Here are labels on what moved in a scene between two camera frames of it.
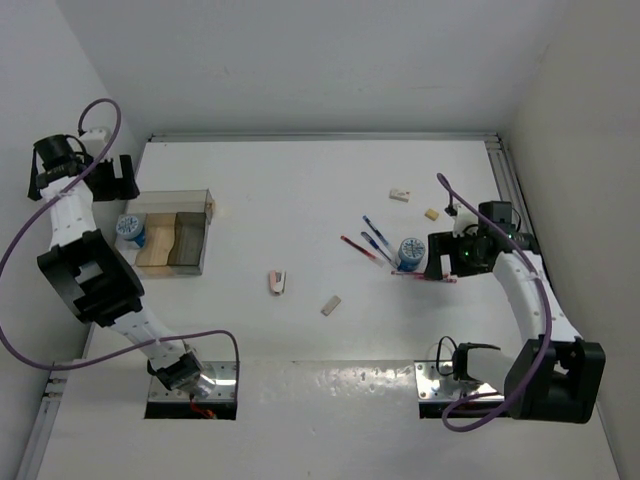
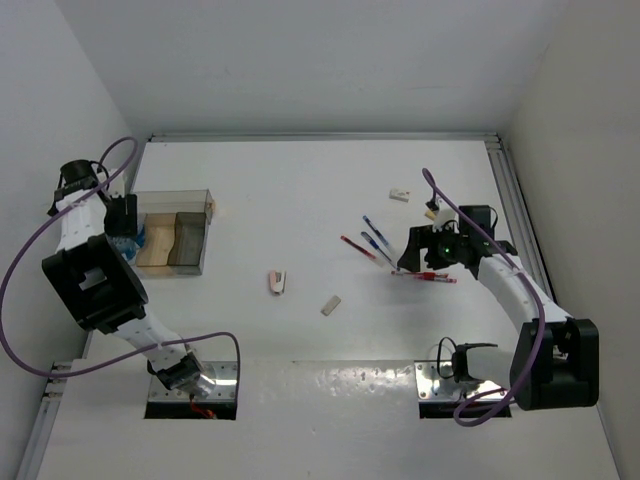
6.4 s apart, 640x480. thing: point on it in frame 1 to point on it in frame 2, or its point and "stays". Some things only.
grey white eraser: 330,305 stays
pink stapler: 277,282 stays
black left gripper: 122,188 to 125,224
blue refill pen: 378,234 stays
